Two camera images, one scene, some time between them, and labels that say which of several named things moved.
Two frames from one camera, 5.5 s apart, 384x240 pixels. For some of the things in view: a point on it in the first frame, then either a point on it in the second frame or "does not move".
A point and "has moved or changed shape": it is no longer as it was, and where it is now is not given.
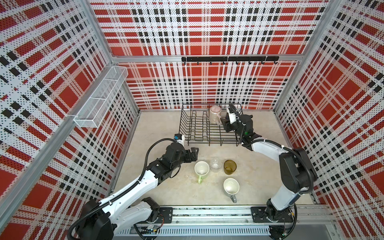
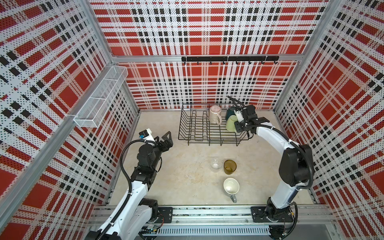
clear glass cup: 216,165 does not move
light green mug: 201,169 has moved or changed shape
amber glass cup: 229,167 does not move
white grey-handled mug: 231,187 does not move
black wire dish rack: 200,125 does not move
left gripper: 194,154 -> 169,143
